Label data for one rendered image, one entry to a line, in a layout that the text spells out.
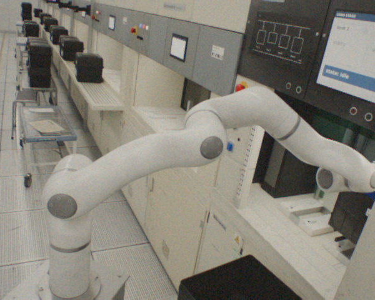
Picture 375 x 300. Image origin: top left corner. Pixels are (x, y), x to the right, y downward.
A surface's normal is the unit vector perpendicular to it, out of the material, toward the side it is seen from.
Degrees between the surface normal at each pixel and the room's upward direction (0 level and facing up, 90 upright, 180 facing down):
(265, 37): 90
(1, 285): 0
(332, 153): 49
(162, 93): 90
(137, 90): 90
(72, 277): 90
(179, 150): 103
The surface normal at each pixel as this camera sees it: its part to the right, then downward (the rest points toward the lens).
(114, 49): 0.44, 0.40
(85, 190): 0.50, 0.06
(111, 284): 0.15, -0.92
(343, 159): -0.20, -0.34
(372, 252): -0.88, 0.04
